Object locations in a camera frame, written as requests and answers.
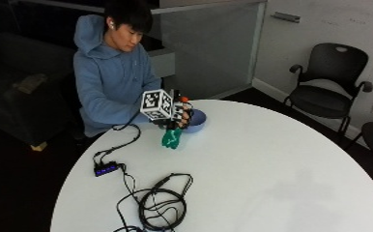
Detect blue bowl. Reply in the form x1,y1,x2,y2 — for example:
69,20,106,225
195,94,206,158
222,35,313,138
179,108,207,134

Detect white cube with black markers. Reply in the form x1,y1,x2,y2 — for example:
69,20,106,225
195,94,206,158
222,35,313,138
138,88,174,122

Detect the person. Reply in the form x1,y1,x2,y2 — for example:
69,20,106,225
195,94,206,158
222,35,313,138
71,0,165,139

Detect frosted glass partition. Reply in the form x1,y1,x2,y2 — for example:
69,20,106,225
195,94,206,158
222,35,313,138
150,0,269,101

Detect black hub with blue lights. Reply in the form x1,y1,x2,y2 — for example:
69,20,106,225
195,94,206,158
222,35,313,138
93,161,121,178

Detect black office chair with armrests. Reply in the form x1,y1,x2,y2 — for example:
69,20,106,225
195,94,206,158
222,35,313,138
281,42,373,147

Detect tan object on sofa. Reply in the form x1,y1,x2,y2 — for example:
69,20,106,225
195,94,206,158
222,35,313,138
11,73,49,95

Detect dark sofa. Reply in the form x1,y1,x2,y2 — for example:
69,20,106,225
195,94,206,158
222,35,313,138
0,31,81,147

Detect black cable from glove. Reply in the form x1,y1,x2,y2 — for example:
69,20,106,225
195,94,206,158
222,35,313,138
91,110,142,166

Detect coiled black cable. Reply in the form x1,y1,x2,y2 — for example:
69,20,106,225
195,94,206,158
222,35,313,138
110,162,195,232

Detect grey metal wall handle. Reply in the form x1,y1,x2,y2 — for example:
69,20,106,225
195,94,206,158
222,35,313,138
270,11,302,24

